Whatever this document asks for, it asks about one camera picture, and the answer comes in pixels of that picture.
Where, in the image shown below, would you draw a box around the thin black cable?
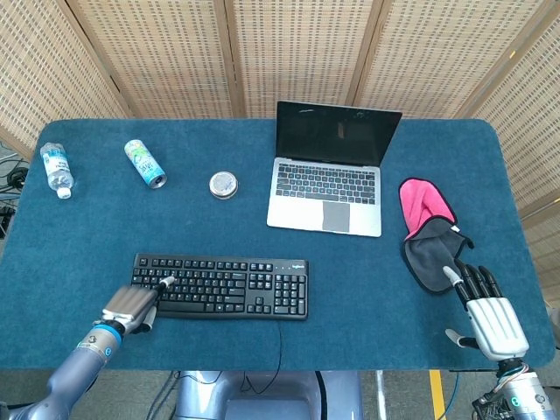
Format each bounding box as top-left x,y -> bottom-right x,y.
239,319 -> 284,395

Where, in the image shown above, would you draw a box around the grey robot torso base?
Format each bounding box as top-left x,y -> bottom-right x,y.
172,370 -> 364,420

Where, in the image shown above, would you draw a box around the black floor cables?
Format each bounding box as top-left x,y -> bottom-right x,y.
0,148 -> 30,237

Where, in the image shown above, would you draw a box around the black full-size keyboard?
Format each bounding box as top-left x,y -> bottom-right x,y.
129,252 -> 310,322

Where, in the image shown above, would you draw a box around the pink and grey cloth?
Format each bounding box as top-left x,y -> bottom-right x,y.
397,177 -> 476,295

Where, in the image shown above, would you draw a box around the clear plastic water bottle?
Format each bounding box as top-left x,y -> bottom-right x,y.
39,141 -> 75,200

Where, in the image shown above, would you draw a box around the woven wooden folding screen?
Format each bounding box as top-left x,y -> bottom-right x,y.
0,0 -> 560,307

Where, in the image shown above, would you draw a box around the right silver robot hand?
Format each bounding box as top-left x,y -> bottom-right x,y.
442,257 -> 530,362

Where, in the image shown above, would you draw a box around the blue table cover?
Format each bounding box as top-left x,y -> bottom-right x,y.
0,117 -> 555,373

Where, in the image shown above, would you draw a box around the grey open laptop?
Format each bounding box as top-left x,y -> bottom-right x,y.
266,101 -> 403,239

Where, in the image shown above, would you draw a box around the round silver tin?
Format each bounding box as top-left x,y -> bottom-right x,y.
208,171 -> 240,200

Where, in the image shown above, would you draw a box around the light blue drink can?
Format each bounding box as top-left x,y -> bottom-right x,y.
123,139 -> 168,191

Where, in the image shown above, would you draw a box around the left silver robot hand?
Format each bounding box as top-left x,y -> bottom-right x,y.
100,275 -> 177,336

